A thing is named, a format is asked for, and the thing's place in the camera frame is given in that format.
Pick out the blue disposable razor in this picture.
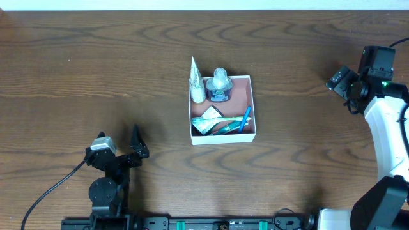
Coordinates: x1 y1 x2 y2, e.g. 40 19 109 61
238 106 252 134

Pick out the green white soap packet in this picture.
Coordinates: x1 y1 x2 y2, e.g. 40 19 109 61
191 105 222 135

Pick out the small toothpaste tube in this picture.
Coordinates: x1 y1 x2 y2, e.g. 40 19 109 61
209 121 242 136

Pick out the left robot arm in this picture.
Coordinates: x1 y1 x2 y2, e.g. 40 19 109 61
84 125 150 229

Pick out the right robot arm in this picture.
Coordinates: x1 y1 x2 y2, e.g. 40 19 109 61
316 46 408 229

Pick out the white cardboard box pink inside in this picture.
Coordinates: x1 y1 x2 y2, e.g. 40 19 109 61
187 75 257 146

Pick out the white floral lotion tube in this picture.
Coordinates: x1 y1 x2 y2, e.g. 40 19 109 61
190 57 206 104

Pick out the green white toothbrush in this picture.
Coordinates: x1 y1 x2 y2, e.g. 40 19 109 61
191 116 251 125

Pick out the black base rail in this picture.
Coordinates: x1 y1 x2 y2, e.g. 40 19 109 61
61 213 318 230

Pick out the clear blue sanitizer bottle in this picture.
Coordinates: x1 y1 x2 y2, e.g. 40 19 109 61
206 68 233 103

